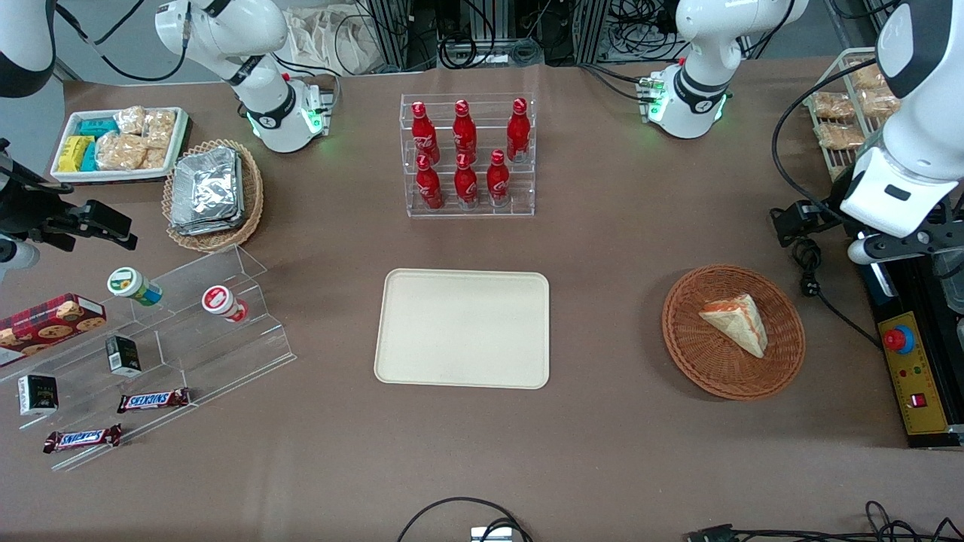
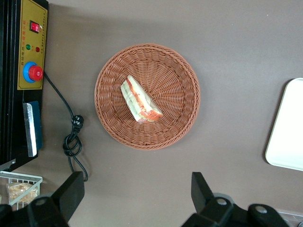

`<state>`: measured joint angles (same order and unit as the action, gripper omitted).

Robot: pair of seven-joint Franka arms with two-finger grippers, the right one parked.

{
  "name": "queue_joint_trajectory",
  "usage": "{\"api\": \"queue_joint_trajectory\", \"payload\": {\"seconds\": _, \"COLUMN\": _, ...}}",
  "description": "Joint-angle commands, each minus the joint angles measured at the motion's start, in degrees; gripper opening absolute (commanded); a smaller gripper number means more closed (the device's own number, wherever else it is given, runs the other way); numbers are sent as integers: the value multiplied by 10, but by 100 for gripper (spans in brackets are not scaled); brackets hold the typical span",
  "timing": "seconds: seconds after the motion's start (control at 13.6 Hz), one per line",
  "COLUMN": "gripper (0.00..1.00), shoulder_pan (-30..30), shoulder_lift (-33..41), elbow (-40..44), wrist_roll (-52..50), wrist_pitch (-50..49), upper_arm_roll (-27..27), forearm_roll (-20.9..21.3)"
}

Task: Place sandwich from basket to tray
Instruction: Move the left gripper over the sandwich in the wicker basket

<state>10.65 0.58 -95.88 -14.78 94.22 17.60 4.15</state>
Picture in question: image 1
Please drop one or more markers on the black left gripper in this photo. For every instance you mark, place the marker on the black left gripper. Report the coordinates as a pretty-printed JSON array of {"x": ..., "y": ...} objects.
[{"x": 831, "y": 208}]

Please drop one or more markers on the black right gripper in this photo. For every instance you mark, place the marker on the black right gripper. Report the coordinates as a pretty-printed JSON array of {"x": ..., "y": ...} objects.
[{"x": 22, "y": 213}]

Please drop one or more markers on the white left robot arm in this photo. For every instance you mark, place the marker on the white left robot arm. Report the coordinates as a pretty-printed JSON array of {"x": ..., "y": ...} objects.
[{"x": 919, "y": 135}]

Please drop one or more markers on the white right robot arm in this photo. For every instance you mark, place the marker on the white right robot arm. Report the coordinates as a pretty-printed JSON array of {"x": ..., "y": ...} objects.
[{"x": 226, "y": 38}]

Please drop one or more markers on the wrapped triangle sandwich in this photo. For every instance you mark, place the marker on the wrapped triangle sandwich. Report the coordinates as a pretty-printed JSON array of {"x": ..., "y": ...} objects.
[{"x": 742, "y": 324}]

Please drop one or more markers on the white rectangular snack tray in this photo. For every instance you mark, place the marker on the white rectangular snack tray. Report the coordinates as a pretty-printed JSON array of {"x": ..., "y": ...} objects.
[{"x": 177, "y": 147}]

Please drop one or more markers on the round brown wicker basket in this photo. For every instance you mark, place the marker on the round brown wicker basket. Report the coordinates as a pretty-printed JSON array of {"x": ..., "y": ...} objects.
[{"x": 693, "y": 346}]

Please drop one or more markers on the oval light wicker basket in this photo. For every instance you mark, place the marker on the oval light wicker basket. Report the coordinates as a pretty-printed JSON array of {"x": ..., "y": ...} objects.
[{"x": 252, "y": 196}]

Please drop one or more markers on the cream rectangular tray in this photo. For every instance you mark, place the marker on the cream rectangular tray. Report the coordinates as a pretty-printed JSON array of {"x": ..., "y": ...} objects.
[{"x": 463, "y": 327}]

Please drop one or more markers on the green lid yogurt cup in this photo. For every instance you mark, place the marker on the green lid yogurt cup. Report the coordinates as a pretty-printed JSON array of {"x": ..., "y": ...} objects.
[{"x": 128, "y": 282}]

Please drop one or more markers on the teal snack pack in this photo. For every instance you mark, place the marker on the teal snack pack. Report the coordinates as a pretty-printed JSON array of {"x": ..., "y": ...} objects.
[
  {"x": 98, "y": 126},
  {"x": 89, "y": 158}
]

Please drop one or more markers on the yellow snack pack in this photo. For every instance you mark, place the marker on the yellow snack pack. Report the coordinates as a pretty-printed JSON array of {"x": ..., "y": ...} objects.
[{"x": 74, "y": 154}]

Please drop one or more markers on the clear bag of pastry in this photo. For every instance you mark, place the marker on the clear bag of pastry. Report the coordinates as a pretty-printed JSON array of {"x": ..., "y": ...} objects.
[
  {"x": 156, "y": 158},
  {"x": 160, "y": 126},
  {"x": 129, "y": 119},
  {"x": 120, "y": 152}
]

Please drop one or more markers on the wrapped bread pack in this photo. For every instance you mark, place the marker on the wrapped bread pack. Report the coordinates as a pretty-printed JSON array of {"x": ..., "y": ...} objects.
[
  {"x": 840, "y": 135},
  {"x": 867, "y": 77},
  {"x": 877, "y": 103},
  {"x": 832, "y": 105}
]

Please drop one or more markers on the red tartan cookie box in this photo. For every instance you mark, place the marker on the red tartan cookie box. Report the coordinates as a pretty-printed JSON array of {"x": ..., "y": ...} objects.
[{"x": 45, "y": 327}]

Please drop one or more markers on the silver foil pack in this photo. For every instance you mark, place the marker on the silver foil pack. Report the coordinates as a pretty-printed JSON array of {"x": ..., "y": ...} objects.
[
  {"x": 207, "y": 184},
  {"x": 197, "y": 229}
]

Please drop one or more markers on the small black carton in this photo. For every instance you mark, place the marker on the small black carton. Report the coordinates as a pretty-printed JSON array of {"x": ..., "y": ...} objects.
[
  {"x": 123, "y": 355},
  {"x": 38, "y": 394}
]

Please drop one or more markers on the red lid yogurt cup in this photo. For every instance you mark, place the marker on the red lid yogurt cup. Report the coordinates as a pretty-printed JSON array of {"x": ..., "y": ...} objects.
[{"x": 218, "y": 299}]

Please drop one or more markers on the clear acrylic step shelf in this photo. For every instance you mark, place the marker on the clear acrylic step shelf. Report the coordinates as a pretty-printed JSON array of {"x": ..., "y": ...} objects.
[{"x": 188, "y": 354}]

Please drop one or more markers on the Snickers chocolate bar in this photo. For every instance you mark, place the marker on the Snickers chocolate bar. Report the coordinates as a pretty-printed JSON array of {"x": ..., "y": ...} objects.
[
  {"x": 83, "y": 439},
  {"x": 154, "y": 400}
]

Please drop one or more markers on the black yellow control box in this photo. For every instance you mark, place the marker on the black yellow control box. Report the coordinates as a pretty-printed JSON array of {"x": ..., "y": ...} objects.
[{"x": 915, "y": 391}]

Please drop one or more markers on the clear acrylic bottle rack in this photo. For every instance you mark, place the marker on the clear acrylic bottle rack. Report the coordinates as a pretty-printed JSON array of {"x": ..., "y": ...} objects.
[{"x": 520, "y": 203}]

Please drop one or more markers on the red cola bottle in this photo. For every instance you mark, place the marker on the red cola bottle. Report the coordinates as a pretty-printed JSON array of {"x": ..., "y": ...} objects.
[
  {"x": 464, "y": 132},
  {"x": 497, "y": 181},
  {"x": 466, "y": 186},
  {"x": 517, "y": 129},
  {"x": 423, "y": 135},
  {"x": 429, "y": 188}
]

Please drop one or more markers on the white cloth bag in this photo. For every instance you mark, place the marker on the white cloth bag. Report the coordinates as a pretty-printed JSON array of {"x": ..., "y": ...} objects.
[{"x": 324, "y": 38}]

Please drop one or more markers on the aluminium frame post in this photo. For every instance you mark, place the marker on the aluminium frame post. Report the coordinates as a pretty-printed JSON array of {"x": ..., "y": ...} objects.
[
  {"x": 595, "y": 30},
  {"x": 388, "y": 30}
]

